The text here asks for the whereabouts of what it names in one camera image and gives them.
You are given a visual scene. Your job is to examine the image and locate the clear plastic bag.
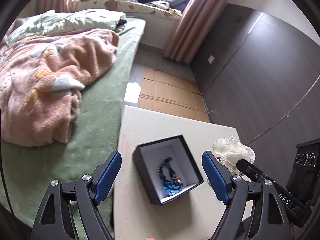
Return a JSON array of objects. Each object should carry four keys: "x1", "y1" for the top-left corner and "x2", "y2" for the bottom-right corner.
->
[{"x1": 212, "y1": 136, "x2": 255, "y2": 176}]

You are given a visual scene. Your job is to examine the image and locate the black cable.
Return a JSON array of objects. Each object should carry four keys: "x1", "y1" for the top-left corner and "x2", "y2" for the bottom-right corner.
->
[{"x1": 0, "y1": 109, "x2": 16, "y2": 215}]

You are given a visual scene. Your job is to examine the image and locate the flattened cardboard sheets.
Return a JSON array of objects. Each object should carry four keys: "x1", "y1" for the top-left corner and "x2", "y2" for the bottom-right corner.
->
[{"x1": 138, "y1": 67, "x2": 209, "y2": 122}]

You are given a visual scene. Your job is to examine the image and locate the white leather table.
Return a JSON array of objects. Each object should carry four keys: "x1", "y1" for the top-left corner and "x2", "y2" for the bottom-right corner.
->
[{"x1": 114, "y1": 106, "x2": 238, "y2": 239}]

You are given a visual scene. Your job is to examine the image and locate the green bed sheet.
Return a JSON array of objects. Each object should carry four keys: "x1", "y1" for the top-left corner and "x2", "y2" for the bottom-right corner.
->
[{"x1": 1, "y1": 17, "x2": 145, "y2": 239}]

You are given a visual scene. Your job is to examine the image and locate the floral window seat cushion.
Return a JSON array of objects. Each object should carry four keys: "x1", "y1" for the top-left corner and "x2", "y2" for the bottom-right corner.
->
[{"x1": 72, "y1": 0, "x2": 182, "y2": 21}]

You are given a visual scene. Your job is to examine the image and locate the right pink curtain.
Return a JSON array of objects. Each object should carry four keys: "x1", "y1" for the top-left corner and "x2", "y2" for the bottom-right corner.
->
[{"x1": 164, "y1": 0, "x2": 215, "y2": 63}]

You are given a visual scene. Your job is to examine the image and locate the black jewelry box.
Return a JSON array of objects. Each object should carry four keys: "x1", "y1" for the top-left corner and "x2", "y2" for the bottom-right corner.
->
[{"x1": 132, "y1": 135, "x2": 204, "y2": 205}]

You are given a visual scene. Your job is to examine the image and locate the pink fleece blanket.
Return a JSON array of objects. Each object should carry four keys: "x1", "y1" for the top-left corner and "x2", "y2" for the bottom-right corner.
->
[{"x1": 1, "y1": 29, "x2": 119, "y2": 147}]

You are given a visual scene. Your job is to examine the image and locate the green floral duvet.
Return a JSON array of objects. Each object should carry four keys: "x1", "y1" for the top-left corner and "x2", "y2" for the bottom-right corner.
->
[{"x1": 3, "y1": 9, "x2": 126, "y2": 46}]

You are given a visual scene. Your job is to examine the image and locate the wall socket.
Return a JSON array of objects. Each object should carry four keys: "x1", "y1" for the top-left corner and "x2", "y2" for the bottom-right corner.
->
[{"x1": 208, "y1": 55, "x2": 215, "y2": 64}]

